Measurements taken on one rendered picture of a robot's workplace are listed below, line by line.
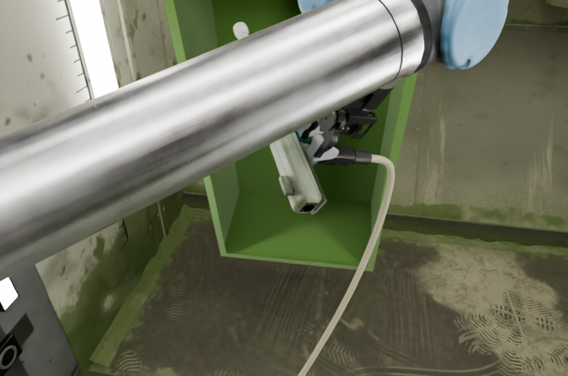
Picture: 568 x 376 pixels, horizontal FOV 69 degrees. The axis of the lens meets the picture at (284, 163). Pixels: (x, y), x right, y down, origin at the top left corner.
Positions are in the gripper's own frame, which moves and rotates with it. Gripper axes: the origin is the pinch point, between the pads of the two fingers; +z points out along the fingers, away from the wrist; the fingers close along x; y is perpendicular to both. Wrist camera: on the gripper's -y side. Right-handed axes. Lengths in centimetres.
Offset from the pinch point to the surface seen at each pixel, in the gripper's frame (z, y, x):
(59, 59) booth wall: 52, -36, 81
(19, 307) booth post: 100, -44, 17
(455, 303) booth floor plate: 89, 132, -11
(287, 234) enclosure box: 83, 50, 28
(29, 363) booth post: 117, -41, 5
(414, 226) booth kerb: 98, 145, 37
